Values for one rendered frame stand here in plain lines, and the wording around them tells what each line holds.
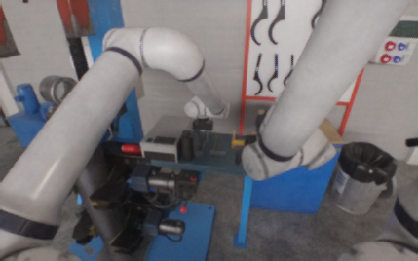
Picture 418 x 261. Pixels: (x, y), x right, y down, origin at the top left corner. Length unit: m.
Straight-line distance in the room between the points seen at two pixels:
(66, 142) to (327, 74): 0.48
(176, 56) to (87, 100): 0.25
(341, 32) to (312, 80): 0.07
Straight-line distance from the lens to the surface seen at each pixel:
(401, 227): 0.48
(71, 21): 1.27
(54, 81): 1.19
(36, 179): 0.49
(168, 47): 0.59
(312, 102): 0.35
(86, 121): 0.52
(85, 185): 1.42
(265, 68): 2.85
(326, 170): 2.22
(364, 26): 0.31
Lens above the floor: 1.89
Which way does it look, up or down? 30 degrees down
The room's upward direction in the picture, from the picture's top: 1 degrees counter-clockwise
